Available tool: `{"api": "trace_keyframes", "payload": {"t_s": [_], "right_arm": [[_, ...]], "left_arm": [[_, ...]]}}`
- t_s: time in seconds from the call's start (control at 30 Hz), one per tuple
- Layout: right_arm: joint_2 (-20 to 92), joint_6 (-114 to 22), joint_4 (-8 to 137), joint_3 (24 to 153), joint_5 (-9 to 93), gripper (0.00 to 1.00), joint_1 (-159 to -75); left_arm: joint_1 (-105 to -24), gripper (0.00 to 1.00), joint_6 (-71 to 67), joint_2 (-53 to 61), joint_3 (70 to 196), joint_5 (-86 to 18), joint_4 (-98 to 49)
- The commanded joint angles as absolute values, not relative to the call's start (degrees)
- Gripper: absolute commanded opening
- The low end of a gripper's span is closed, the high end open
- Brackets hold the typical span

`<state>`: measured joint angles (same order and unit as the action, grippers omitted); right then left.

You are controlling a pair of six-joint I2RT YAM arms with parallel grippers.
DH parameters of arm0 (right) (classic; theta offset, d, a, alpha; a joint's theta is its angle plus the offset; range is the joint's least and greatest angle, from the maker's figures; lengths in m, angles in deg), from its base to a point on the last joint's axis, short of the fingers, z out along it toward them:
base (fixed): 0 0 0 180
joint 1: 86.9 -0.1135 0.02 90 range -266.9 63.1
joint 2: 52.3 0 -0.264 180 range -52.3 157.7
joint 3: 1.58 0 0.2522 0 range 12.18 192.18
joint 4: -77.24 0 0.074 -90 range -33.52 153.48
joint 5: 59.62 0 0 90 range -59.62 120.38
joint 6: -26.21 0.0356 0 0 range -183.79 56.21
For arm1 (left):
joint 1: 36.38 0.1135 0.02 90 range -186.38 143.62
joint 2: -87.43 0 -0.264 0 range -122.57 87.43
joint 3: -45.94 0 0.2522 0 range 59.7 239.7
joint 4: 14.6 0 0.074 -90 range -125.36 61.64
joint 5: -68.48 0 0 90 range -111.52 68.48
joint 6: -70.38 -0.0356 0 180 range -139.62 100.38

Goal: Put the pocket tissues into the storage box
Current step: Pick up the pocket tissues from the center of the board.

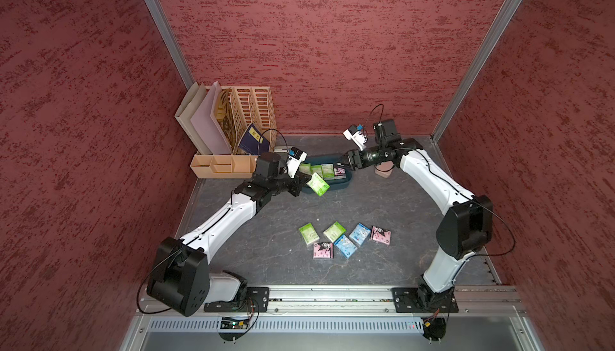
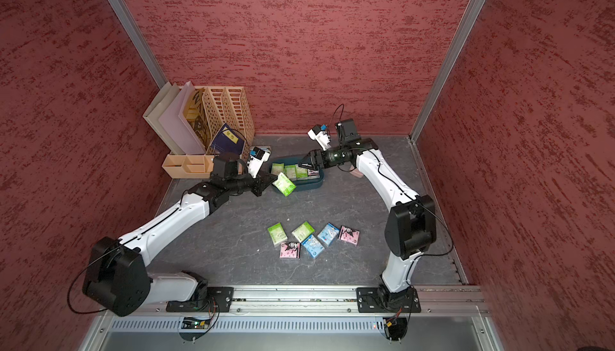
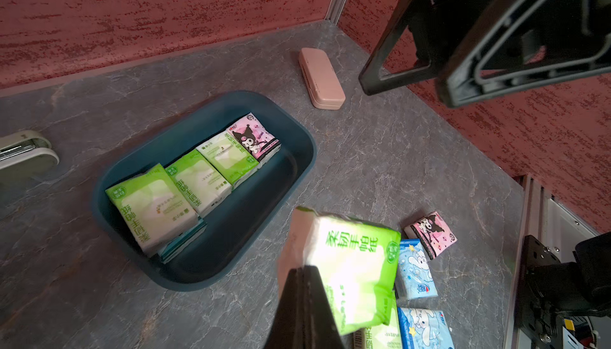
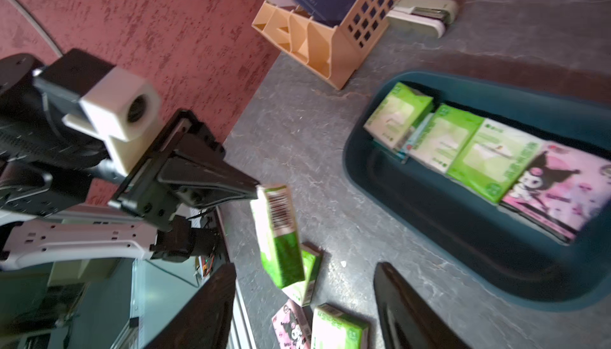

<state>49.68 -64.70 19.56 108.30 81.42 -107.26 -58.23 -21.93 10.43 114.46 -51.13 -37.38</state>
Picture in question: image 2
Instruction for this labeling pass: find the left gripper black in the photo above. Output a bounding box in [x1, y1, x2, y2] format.
[226, 169, 278, 197]

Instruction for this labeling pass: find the green tissue pack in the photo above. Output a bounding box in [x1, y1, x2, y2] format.
[292, 221, 315, 243]
[284, 165, 297, 181]
[267, 223, 288, 247]
[272, 173, 296, 197]
[296, 165, 309, 180]
[271, 163, 285, 176]

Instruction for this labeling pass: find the teal storage box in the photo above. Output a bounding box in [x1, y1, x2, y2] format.
[267, 155, 325, 192]

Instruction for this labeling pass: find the green tissue pack top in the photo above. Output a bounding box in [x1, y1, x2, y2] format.
[284, 165, 297, 181]

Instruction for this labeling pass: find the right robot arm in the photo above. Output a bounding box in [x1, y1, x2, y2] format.
[299, 119, 437, 311]

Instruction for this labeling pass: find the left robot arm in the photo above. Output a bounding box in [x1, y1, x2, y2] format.
[81, 147, 277, 317]

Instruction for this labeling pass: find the pink case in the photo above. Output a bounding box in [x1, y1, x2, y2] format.
[350, 168, 364, 178]

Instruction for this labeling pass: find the navy blue book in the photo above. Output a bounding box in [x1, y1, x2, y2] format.
[210, 123, 246, 156]

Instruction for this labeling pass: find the pink tissue pack bottom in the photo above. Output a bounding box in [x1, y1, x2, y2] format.
[280, 241, 300, 260]

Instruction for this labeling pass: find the blue tissue pack right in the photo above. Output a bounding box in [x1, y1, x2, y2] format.
[317, 223, 340, 247]

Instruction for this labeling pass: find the blue tissue pack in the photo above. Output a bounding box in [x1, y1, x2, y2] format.
[317, 223, 340, 247]
[302, 234, 324, 259]

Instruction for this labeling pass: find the pink tissue pack right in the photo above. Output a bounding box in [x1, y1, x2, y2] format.
[338, 225, 360, 246]

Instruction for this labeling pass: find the blue tissue pack bottom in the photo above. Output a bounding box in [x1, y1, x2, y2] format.
[302, 234, 324, 259]

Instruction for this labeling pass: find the beige file organizer rack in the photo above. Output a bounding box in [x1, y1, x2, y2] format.
[145, 83, 255, 179]

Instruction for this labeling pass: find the gold patterned book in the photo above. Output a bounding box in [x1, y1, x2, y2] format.
[184, 88, 211, 151]

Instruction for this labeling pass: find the pink folder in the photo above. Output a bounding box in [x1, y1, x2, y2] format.
[159, 81, 205, 155]

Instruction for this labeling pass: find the beige folder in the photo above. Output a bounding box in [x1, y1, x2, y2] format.
[143, 81, 186, 156]

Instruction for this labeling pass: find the left circuit board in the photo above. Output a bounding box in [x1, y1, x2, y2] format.
[181, 317, 211, 331]

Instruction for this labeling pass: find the left corner aluminium profile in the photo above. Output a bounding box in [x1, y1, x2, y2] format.
[107, 0, 168, 88]

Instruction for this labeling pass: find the corner aluminium profile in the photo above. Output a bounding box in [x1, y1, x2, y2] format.
[409, 0, 486, 145]
[107, 0, 168, 88]

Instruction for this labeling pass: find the right corner aluminium profile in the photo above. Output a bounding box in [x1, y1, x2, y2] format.
[409, 0, 486, 145]

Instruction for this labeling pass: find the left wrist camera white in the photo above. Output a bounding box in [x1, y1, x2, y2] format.
[248, 146, 271, 178]

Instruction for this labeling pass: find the aluminium front rail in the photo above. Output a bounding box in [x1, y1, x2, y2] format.
[131, 285, 492, 317]

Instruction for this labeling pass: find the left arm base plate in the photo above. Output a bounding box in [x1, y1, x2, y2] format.
[166, 287, 234, 314]

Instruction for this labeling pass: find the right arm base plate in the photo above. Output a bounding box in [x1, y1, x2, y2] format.
[356, 285, 421, 314]

